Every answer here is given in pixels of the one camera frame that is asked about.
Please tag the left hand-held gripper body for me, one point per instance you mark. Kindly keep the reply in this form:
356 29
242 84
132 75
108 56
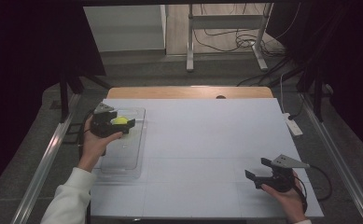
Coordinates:
103 126

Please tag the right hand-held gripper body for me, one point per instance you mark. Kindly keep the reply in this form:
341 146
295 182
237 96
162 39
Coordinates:
282 179

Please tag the yellow tennis ball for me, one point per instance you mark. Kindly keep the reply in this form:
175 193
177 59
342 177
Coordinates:
120 120

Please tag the clear plastic container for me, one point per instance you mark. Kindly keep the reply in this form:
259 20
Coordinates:
128 149

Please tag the person's left hand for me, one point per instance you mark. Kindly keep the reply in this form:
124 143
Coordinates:
93 147

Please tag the person's right hand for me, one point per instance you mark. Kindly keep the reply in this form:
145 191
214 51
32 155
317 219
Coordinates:
291 202

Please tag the white power strip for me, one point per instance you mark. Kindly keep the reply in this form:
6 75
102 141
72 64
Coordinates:
293 126

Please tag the black stand leg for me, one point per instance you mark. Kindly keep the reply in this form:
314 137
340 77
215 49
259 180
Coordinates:
318 99
64 99

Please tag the white surface board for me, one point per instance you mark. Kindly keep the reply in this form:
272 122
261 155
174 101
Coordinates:
201 146

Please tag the wooden table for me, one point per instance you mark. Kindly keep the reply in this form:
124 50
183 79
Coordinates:
176 92

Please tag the white cabinet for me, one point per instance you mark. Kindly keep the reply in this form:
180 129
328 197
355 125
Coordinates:
126 28

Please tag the dark curtain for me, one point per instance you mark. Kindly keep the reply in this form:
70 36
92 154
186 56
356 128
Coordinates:
23 77
347 62

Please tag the metal rail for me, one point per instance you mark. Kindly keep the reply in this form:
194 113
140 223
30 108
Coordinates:
337 155
50 149

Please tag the white metal desk frame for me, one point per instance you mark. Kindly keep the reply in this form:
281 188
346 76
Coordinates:
226 21

